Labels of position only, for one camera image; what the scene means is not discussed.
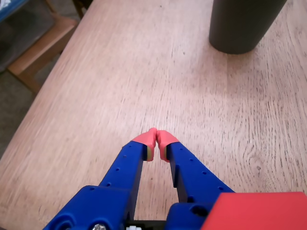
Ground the dark wooden chair leg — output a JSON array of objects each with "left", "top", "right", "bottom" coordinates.
[{"left": 71, "top": 0, "right": 94, "bottom": 20}]

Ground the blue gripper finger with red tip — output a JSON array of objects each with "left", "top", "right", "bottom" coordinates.
[
  {"left": 156, "top": 130, "right": 236, "bottom": 230},
  {"left": 43, "top": 127, "right": 158, "bottom": 230}
]

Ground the light wooden chair frame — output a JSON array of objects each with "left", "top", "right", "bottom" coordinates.
[{"left": 6, "top": 13, "right": 79, "bottom": 94}]

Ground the blue tray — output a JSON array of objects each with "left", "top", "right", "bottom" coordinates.
[{"left": 0, "top": 0, "right": 27, "bottom": 23}]

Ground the tall gray cup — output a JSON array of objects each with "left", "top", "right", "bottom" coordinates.
[{"left": 208, "top": 0, "right": 288, "bottom": 55}]

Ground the red camera mount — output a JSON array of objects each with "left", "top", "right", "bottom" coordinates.
[{"left": 201, "top": 191, "right": 307, "bottom": 230}]

